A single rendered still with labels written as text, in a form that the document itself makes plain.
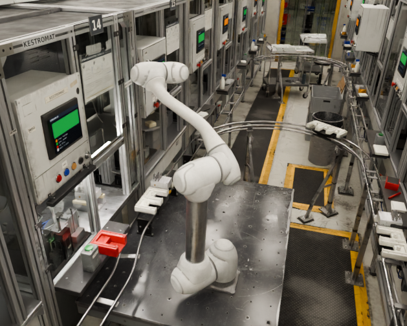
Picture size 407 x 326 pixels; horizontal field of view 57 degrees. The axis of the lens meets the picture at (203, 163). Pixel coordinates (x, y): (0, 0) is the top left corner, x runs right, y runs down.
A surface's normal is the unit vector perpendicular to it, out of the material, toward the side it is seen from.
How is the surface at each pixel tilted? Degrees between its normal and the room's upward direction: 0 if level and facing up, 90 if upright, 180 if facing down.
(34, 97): 90
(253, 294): 0
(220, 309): 0
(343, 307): 0
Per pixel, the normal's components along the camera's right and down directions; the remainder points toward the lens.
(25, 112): 0.96, 0.15
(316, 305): 0.02, -0.88
